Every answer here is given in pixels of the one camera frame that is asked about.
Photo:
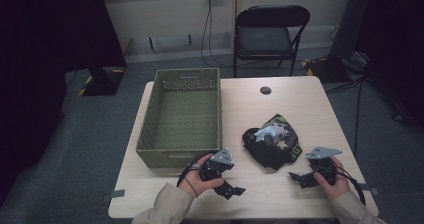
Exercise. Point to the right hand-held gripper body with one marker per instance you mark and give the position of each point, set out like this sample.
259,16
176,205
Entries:
322,165

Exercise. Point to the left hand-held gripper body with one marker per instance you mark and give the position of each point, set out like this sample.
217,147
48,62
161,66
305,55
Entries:
216,167

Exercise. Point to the dark camouflage print cloth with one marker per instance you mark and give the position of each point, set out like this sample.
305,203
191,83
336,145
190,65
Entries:
271,147

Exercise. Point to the green woven basket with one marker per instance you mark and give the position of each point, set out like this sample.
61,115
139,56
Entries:
186,117

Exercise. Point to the person's left hand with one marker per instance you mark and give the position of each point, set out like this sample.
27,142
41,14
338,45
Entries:
196,184

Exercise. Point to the person's right hand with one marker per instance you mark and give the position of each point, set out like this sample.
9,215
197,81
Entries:
336,190

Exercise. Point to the grey tape strip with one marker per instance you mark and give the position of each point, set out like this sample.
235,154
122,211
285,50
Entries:
371,189
115,194

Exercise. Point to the black round table grommet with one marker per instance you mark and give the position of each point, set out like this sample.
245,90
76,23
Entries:
265,90

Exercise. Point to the black stand base yellow tape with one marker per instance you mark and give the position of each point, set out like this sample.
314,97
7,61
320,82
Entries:
328,69
103,82

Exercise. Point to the black folding chair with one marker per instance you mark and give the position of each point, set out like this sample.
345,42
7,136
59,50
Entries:
266,39

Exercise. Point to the black curtain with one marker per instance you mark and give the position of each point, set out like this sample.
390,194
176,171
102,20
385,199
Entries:
40,67
396,34

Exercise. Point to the grey post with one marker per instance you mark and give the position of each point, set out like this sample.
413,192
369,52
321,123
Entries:
350,20

